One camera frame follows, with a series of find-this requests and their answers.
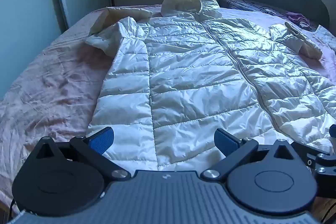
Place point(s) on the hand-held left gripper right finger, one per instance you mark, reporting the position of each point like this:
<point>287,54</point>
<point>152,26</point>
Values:
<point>224,141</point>

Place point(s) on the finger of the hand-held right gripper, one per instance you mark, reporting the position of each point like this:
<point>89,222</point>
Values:
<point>325,161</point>
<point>333,130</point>

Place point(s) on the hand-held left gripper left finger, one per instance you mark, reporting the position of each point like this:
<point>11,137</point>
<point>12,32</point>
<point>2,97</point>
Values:
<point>101,140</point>

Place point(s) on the white puffer jacket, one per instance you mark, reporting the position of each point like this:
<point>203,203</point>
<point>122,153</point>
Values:
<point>197,69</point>

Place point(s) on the pink bedsheet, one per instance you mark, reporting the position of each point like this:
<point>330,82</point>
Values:
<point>52,82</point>

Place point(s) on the pale patterned cloth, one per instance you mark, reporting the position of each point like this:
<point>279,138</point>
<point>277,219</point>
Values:
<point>328,35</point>

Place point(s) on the purple cloth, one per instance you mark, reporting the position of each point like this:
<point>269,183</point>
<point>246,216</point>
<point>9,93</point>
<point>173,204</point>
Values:
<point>296,18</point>

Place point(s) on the mirrored wardrobe door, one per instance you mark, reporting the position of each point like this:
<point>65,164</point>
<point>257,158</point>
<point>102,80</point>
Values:
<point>26,16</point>

